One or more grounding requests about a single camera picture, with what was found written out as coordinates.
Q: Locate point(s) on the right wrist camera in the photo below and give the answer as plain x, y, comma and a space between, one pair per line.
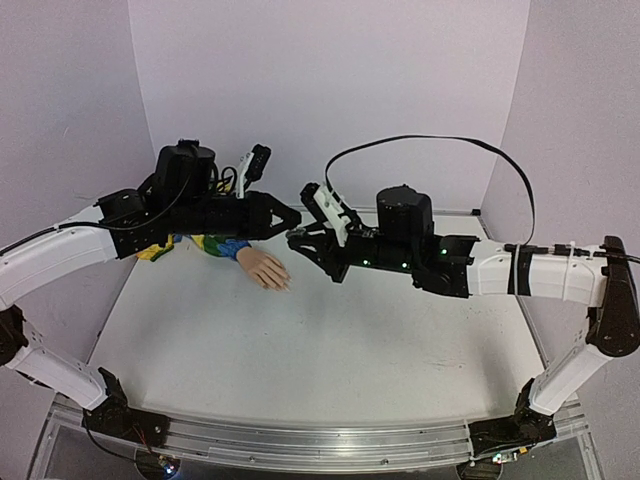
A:
330, 210

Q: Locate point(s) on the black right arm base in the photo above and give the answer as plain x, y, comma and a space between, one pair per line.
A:
524, 428

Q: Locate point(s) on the aluminium front rail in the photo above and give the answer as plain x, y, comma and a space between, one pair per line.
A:
67, 450

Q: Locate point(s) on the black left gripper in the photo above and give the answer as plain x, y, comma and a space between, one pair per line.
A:
261, 219

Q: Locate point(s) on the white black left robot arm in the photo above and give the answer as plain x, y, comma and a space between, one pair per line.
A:
186, 195

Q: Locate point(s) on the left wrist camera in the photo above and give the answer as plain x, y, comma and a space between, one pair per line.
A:
251, 168

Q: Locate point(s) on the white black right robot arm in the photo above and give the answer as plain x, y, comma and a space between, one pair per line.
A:
404, 240

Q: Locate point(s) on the mannequin hand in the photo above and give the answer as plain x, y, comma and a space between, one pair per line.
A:
265, 270

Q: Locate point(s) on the glitter nail polish bottle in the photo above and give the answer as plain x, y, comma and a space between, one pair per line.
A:
296, 233

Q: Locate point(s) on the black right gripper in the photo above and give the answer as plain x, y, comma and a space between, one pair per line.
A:
338, 245

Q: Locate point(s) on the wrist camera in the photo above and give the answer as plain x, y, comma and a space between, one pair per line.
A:
251, 168
330, 210

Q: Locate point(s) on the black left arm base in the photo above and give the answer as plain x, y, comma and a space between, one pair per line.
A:
115, 418

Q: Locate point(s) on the rainbow colored sleeve cloth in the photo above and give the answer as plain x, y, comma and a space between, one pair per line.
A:
217, 246

